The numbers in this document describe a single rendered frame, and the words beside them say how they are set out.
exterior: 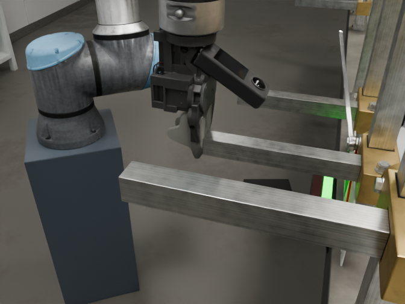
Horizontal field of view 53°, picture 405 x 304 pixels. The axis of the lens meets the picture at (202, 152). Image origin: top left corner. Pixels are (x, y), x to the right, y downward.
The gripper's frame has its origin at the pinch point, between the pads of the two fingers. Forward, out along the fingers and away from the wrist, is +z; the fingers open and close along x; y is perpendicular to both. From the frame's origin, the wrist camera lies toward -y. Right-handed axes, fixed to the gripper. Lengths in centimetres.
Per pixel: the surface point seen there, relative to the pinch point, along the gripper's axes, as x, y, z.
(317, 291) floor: -48, -29, 82
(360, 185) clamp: 4.7, -24.3, -2.9
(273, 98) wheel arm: -23.6, -7.6, -0.4
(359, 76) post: -53, -25, 4
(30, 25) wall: -276, 269, 82
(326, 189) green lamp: -13.2, -21.4, 11.9
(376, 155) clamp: -0.3, -26.1, -5.1
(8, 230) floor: -39, 96, 85
